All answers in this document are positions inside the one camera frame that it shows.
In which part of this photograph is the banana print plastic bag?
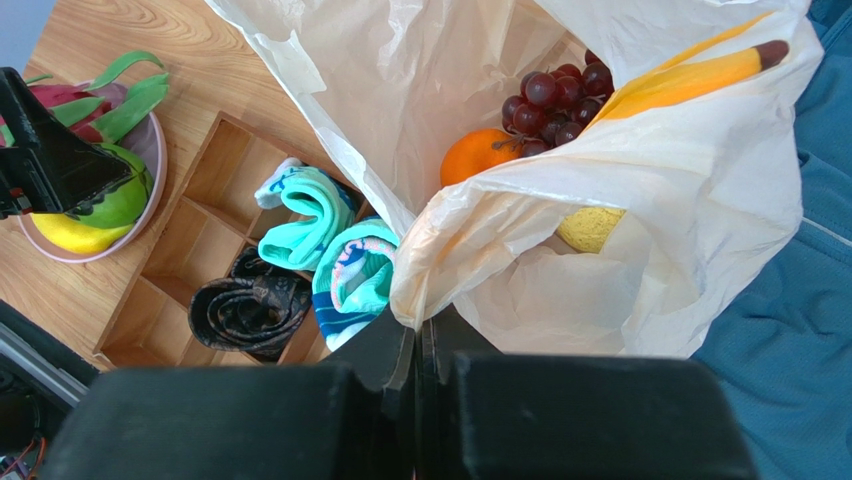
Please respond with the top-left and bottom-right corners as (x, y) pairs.
(211, 1), (823, 357)

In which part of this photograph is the yellow lemon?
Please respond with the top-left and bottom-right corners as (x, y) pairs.
(555, 207), (626, 254)

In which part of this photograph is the yellow banana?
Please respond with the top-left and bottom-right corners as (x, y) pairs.
(594, 40), (790, 121)

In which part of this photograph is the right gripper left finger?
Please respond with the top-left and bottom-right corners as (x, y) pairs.
(43, 313), (414, 479)

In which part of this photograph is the pink plate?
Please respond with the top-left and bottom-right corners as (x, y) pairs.
(15, 112), (168, 264)

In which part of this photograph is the red dragon fruit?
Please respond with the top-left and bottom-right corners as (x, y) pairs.
(25, 50), (170, 144)

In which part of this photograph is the dark red grape bunch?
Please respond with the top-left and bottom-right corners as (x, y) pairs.
(492, 51), (614, 158)

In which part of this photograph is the mint green sock roll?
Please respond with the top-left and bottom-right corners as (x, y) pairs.
(254, 157), (356, 272)

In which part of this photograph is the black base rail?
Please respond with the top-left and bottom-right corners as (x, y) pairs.
(1, 302), (100, 479)

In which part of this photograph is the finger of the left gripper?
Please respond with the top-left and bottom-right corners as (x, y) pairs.
(1, 67), (133, 217)

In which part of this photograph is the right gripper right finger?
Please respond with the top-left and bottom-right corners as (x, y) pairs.
(417, 309), (758, 479)

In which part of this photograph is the wooden divided tray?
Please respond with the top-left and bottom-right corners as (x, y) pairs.
(93, 111), (372, 370)

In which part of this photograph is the blue cloth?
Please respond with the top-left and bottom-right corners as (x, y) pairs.
(695, 1), (851, 479)

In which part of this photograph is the orange fruit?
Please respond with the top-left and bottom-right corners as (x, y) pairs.
(440, 129), (521, 187)

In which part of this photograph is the teal blue white sock roll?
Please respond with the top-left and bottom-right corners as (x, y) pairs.
(312, 216), (399, 351)

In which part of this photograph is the black patterned sock roll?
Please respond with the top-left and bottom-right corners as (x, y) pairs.
(188, 246), (311, 362)

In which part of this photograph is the small green watermelon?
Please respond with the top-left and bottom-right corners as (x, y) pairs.
(66, 143), (154, 229)

